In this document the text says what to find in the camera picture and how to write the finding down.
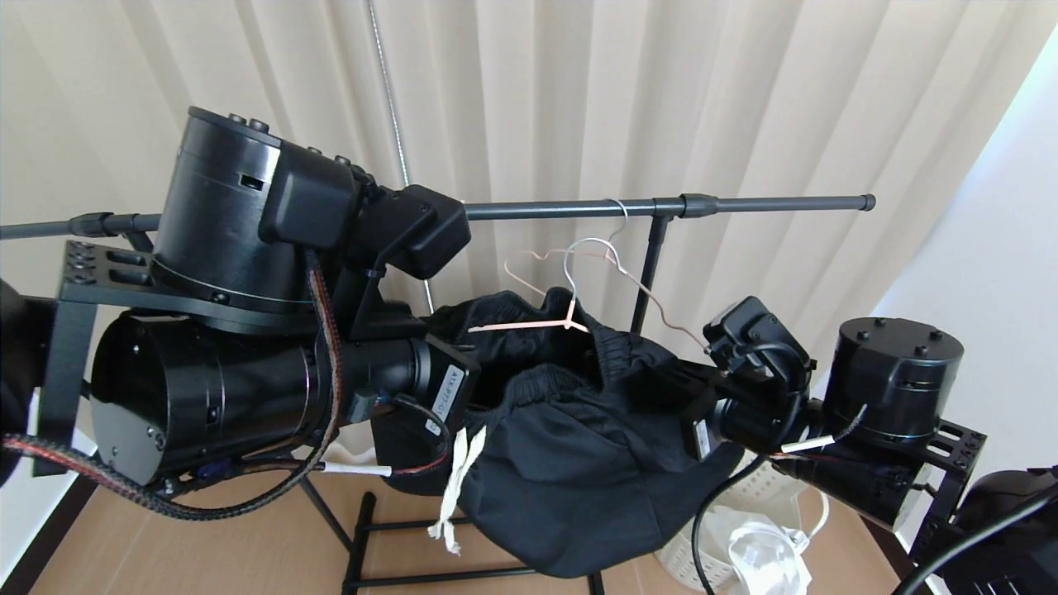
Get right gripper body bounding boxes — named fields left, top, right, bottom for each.
left=683, top=374, right=801, bottom=461

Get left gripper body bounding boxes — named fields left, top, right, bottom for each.
left=339, top=333, right=482, bottom=432

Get pink clothes hanger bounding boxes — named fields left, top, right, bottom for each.
left=469, top=238, right=619, bottom=335
left=504, top=198, right=709, bottom=355

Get black shorts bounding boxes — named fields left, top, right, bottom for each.
left=372, top=288, right=745, bottom=579

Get white laundry basket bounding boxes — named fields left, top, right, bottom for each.
left=653, top=461, right=830, bottom=592

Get heap of clothes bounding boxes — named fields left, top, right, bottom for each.
left=726, top=506, right=815, bottom=595

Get black clothes rack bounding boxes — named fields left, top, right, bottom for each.
left=0, top=194, right=877, bottom=595

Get beige curtain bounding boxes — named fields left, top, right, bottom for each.
left=0, top=0, right=1058, bottom=464

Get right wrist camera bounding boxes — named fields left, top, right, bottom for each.
left=703, top=296, right=817, bottom=391

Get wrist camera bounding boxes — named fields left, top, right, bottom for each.
left=703, top=296, right=817, bottom=391
left=343, top=183, right=472, bottom=340

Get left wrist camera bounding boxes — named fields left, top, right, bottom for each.
left=343, top=183, right=472, bottom=340

